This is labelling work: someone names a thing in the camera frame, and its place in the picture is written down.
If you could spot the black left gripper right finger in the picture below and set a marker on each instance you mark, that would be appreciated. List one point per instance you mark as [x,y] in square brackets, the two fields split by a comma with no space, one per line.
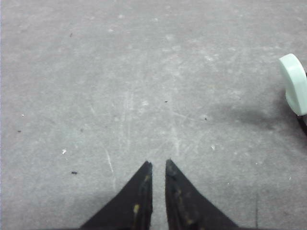
[187,208]

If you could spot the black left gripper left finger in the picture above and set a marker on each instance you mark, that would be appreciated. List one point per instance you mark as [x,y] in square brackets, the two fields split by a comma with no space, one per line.
[131,208]

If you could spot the black frying pan mint handle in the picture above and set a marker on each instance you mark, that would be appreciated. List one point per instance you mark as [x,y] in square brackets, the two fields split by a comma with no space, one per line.
[295,83]

